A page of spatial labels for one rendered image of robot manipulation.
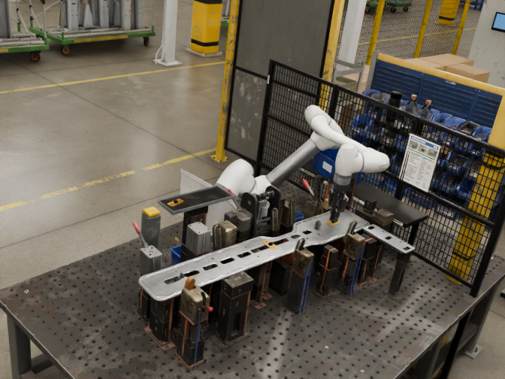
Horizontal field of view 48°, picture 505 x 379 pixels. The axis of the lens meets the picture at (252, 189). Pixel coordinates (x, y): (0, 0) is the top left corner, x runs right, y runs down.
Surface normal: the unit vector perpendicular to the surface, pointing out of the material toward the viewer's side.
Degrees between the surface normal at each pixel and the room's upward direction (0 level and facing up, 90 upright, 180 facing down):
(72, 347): 0
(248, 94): 89
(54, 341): 0
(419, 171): 90
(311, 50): 91
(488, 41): 90
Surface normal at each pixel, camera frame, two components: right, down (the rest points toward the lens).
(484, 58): -0.68, 0.25
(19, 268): 0.12, -0.89
